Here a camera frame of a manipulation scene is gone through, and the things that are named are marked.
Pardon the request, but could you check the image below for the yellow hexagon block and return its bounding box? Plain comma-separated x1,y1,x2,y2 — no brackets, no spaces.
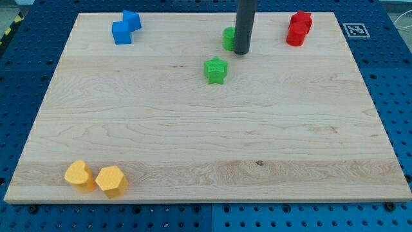
95,166,129,198

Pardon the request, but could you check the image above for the blue angled block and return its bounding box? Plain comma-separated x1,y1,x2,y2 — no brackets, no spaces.
122,10,142,32

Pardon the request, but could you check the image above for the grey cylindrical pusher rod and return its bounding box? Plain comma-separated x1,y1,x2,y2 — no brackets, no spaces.
233,0,258,55

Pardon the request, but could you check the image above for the red star block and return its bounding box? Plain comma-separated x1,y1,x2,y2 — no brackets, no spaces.
289,10,313,34

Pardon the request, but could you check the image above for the red cylinder block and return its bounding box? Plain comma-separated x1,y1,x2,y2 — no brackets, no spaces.
286,22,308,46

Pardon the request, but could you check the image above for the blue cube block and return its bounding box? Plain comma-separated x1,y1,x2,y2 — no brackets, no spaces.
111,21,131,45

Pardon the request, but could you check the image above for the green cylinder block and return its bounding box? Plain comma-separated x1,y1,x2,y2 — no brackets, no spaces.
222,26,236,51

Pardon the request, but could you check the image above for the green star block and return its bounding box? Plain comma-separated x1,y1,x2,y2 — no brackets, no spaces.
203,57,228,84

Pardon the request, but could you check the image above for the white fiducial marker tag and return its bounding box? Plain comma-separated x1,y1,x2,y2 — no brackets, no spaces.
342,23,370,38

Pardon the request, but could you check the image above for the light wooden board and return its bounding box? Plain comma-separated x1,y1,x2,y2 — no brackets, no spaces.
5,12,411,204

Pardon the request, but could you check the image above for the white cable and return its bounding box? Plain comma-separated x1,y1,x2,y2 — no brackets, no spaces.
393,9,412,32

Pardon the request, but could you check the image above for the yellow heart block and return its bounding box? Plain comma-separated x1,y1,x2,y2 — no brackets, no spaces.
64,160,96,193

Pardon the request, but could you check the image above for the yellow black hazard tape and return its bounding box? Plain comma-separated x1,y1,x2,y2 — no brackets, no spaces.
1,12,24,46

